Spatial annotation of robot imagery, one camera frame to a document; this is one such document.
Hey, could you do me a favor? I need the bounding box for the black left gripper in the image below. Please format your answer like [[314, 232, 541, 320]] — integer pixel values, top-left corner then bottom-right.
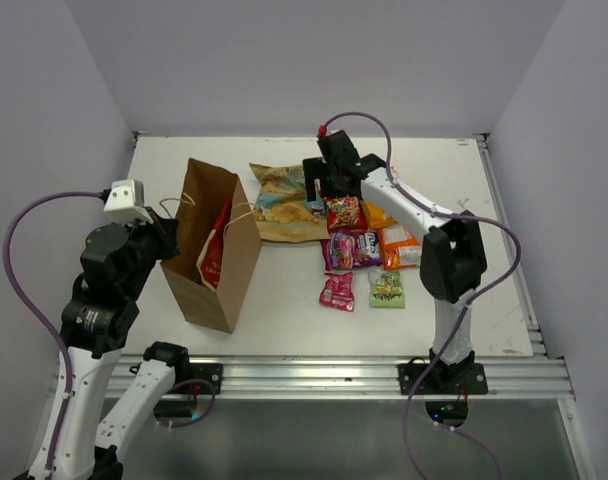
[[120, 204, 182, 296]]

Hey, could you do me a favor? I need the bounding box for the brown potato chips bag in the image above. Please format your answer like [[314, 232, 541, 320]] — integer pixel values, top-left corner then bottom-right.
[[249, 163, 329, 243]]

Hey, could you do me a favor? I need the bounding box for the cassava chips bag cream red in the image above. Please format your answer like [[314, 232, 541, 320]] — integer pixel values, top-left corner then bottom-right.
[[196, 198, 232, 291]]

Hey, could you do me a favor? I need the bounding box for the brown paper bag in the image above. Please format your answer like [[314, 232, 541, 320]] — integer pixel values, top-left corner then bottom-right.
[[162, 159, 262, 334]]

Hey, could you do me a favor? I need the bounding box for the orange yellow snack bag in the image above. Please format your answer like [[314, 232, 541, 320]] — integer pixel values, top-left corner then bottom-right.
[[361, 200, 396, 230]]

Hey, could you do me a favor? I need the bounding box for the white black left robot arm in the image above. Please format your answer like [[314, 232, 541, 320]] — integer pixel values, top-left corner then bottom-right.
[[26, 159, 262, 479]]

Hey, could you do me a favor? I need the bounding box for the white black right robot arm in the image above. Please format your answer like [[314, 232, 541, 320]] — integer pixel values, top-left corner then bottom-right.
[[305, 126, 487, 393]]

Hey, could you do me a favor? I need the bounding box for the red snack packet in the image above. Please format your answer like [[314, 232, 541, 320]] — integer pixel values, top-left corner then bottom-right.
[[325, 197, 368, 233]]

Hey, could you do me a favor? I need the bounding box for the purple candy packet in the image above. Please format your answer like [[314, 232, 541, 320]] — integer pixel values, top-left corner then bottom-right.
[[320, 230, 382, 271]]

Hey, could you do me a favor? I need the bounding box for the orange white snack packet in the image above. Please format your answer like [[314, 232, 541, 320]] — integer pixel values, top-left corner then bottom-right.
[[377, 224, 422, 270]]

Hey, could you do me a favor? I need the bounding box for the pink small snack packet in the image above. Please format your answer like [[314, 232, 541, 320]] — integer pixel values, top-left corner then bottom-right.
[[319, 272, 355, 312]]

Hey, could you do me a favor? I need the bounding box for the green small snack packet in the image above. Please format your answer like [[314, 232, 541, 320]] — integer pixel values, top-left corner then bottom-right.
[[368, 271, 406, 309]]

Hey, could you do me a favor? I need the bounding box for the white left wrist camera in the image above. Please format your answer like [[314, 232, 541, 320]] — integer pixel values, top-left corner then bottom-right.
[[103, 179, 153, 224]]

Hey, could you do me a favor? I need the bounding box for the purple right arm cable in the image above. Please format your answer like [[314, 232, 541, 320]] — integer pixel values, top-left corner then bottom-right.
[[317, 111, 523, 480]]

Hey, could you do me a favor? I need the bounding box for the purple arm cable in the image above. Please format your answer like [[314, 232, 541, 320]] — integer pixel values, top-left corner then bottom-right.
[[2, 191, 108, 474], [317, 111, 523, 480]]

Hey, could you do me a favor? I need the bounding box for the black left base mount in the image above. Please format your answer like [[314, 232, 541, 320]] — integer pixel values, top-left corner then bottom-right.
[[153, 363, 223, 425]]

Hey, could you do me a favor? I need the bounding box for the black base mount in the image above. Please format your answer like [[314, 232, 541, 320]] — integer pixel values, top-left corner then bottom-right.
[[153, 363, 223, 425], [397, 357, 490, 428]]

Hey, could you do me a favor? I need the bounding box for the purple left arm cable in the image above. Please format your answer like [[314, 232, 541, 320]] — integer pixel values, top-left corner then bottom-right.
[[2, 191, 108, 474]]

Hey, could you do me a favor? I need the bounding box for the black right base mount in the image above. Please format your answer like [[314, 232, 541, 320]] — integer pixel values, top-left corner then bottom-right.
[[397, 357, 490, 428]]

